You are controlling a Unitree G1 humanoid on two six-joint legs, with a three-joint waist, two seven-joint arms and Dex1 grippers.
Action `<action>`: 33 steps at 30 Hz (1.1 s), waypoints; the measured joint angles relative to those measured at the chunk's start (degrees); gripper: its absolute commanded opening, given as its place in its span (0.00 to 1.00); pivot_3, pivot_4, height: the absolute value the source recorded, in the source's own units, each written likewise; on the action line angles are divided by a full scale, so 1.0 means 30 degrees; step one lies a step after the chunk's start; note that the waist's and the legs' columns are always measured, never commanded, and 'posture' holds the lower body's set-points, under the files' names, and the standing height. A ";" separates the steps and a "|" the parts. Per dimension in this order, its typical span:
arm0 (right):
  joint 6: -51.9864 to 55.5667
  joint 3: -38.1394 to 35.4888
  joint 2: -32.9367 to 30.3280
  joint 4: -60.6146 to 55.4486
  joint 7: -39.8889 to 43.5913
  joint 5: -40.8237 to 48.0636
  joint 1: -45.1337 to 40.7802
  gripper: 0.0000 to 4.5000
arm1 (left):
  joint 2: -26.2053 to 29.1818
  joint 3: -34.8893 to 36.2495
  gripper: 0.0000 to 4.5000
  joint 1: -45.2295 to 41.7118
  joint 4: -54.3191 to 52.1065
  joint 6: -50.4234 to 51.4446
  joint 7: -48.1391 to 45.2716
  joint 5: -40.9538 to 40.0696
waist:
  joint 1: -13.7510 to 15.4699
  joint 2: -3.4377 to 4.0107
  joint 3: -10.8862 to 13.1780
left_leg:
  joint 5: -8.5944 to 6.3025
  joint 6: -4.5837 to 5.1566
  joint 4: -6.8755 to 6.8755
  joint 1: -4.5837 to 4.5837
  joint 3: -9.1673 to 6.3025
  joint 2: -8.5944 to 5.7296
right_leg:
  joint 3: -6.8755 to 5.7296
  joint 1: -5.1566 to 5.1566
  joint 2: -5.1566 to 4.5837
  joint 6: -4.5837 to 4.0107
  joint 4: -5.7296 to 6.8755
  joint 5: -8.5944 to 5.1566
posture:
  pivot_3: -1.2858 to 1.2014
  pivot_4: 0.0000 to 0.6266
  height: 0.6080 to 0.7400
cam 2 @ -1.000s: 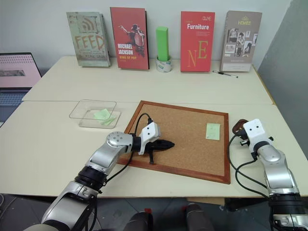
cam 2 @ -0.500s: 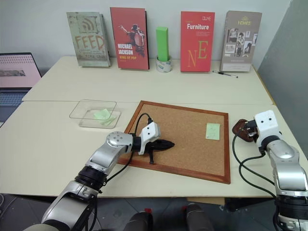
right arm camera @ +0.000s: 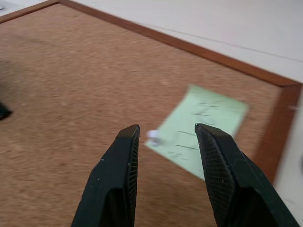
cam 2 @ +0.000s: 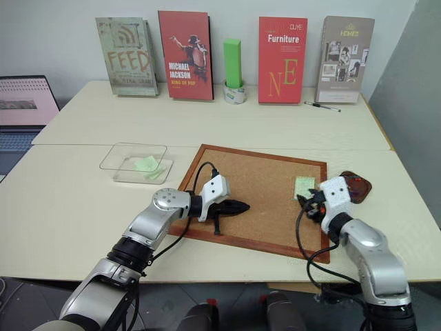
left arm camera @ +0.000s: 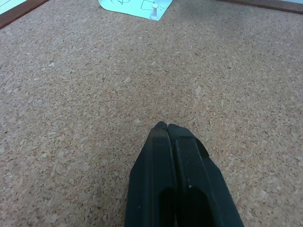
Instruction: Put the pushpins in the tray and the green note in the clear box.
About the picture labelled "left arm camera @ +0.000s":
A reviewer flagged green paper note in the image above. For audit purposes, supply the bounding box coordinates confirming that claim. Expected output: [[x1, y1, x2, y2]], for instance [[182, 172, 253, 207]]
[[98, 0, 174, 22]]

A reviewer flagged cork board with wooden frame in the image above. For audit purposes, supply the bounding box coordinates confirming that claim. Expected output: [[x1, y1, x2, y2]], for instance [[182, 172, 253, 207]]
[[0, 0, 303, 227]]

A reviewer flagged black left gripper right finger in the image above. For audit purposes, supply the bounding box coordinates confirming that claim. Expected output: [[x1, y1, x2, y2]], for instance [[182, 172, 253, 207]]
[[167, 122, 245, 227]]

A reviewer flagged white pushpin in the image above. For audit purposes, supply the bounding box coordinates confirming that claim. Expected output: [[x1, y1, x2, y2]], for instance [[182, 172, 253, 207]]
[[150, 4, 159, 20]]

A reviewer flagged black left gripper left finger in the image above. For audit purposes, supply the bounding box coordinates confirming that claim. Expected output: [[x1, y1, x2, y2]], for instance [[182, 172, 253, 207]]
[[124, 121, 178, 227]]

